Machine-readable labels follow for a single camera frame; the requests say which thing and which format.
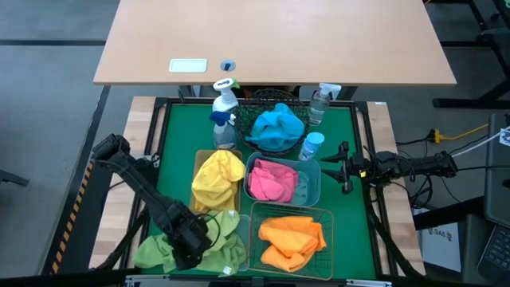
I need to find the clear bottle light-blue cap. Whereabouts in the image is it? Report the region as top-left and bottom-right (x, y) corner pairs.
(297, 132), (326, 163)

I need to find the black keyboard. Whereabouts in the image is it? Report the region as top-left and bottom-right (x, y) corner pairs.
(476, 223), (510, 286)

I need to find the white spray bottle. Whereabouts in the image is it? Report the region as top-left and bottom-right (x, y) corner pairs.
(211, 77), (241, 114)

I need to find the blue-head spray bottle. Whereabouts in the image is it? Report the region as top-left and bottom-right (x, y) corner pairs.
(209, 112), (238, 155)

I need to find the black floor bar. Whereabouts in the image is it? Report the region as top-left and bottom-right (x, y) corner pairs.
(413, 196), (485, 231)

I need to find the beige wooden desk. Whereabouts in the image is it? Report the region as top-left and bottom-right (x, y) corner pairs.
(92, 0), (457, 87)

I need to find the yellow cable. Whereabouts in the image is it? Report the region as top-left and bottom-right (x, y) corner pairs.
(429, 123), (489, 144)

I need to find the black yellow striped strip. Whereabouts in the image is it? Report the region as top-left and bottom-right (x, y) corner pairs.
(50, 159), (95, 276)

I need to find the black round wire basket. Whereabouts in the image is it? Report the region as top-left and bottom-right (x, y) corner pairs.
(233, 88), (312, 158)

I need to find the green wire basket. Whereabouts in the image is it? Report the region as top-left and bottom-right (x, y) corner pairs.
(245, 200), (335, 280)

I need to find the teal plastic basket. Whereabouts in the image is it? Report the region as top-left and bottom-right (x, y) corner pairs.
(243, 151), (322, 207)

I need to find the black chair foot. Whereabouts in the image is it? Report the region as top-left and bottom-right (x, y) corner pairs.
(0, 168), (31, 187)

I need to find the white rectangular desk plate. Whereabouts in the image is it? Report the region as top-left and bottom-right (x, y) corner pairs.
(168, 57), (209, 73)

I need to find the dark grey cabinet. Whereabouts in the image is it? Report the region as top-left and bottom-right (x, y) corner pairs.
(483, 112), (510, 229)

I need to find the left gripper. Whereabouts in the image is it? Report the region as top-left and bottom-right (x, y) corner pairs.
(161, 201), (212, 272)

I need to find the clear white-head spray bottle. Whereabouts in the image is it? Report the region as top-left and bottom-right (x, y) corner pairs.
(308, 82), (343, 127)

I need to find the pale mint plastic basket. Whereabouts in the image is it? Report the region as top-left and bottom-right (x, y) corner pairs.
(173, 213), (251, 277)

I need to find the white cable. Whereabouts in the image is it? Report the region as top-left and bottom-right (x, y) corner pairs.
(452, 126), (510, 159)

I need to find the tan plastic basket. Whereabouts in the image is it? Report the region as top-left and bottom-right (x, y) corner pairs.
(193, 149), (245, 214)

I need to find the orange microfiber towel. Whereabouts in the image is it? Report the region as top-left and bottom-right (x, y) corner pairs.
(257, 215), (328, 257)
(260, 242), (308, 273)

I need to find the white printed box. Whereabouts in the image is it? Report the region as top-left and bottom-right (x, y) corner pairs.
(420, 220), (464, 274)

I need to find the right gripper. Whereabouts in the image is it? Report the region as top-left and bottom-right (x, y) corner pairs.
(320, 140), (374, 195)

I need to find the black table leg frame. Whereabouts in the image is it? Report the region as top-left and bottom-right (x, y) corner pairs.
(432, 0), (510, 111)

